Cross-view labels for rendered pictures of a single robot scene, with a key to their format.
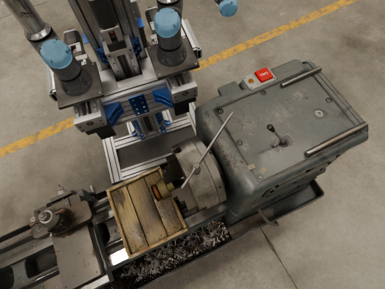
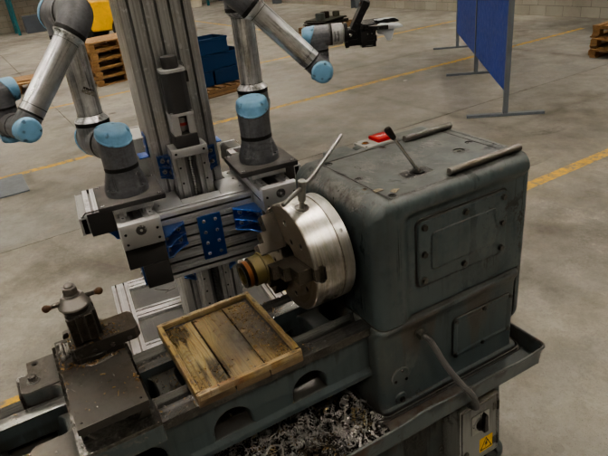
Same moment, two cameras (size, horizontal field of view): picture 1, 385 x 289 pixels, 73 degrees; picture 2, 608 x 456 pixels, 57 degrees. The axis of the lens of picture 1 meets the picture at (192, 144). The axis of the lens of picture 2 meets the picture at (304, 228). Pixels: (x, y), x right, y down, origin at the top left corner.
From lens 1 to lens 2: 1.10 m
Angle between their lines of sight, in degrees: 39
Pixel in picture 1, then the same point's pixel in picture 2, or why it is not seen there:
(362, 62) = (572, 247)
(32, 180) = not seen: outside the picture
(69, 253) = (90, 384)
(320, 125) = (462, 156)
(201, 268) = not seen: outside the picture
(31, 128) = not seen: outside the picture
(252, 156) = (377, 184)
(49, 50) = (106, 128)
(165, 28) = (250, 106)
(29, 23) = (88, 102)
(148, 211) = (231, 344)
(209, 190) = (325, 232)
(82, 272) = (113, 402)
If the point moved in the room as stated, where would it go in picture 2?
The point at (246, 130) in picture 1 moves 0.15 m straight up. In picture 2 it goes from (366, 170) to (364, 121)
